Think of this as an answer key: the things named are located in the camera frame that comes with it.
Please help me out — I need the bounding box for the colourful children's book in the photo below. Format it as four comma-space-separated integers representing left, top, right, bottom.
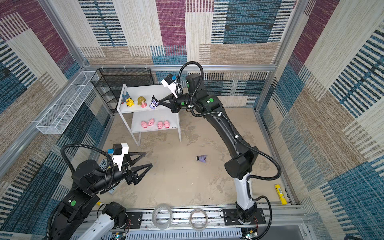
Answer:
100, 159, 119, 195

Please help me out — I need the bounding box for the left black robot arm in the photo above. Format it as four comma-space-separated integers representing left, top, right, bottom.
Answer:
45, 144, 153, 240

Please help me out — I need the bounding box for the clear tape roll right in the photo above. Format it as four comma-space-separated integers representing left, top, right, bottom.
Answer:
189, 209, 209, 232

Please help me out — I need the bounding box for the olive green figure toy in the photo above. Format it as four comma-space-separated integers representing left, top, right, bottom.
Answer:
138, 96, 147, 108

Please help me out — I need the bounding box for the white wire mesh basket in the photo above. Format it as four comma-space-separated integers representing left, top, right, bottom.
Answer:
36, 71, 95, 135

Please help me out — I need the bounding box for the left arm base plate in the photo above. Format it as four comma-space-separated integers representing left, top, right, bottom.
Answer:
121, 212, 143, 231

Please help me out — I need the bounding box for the purple figure toy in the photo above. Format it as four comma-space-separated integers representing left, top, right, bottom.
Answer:
197, 155, 207, 163

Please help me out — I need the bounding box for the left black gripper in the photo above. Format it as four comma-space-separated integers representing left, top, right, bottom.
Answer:
90, 152, 152, 195

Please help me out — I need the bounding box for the white two-tier shelf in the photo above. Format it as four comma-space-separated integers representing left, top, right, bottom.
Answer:
117, 85, 182, 146

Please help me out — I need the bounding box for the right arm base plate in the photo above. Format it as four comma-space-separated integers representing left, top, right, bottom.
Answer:
220, 208, 267, 226

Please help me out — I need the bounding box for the yellow glue tube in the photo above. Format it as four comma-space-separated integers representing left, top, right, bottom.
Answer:
275, 184, 288, 205

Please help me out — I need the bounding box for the pink pig toy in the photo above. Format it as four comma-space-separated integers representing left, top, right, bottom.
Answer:
164, 121, 170, 129
148, 119, 155, 127
157, 121, 164, 130
141, 121, 148, 129

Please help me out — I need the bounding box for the clear tape roll left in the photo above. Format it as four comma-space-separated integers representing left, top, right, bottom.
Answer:
152, 204, 173, 230

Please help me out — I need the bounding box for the clear tape roll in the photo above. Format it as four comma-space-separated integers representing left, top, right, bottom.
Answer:
152, 204, 173, 230
189, 209, 209, 232

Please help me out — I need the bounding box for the yellow blue pokemon toy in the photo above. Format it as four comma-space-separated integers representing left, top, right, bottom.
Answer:
121, 92, 135, 107

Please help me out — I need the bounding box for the black purple bat toy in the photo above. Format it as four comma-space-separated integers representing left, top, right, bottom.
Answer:
150, 95, 160, 110

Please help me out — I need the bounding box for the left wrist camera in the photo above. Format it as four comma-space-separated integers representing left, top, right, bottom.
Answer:
107, 143, 129, 171

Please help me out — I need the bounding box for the black wire mesh rack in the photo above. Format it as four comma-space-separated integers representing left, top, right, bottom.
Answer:
91, 68, 155, 114

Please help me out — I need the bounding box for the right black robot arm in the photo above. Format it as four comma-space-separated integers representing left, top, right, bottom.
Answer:
157, 61, 282, 224

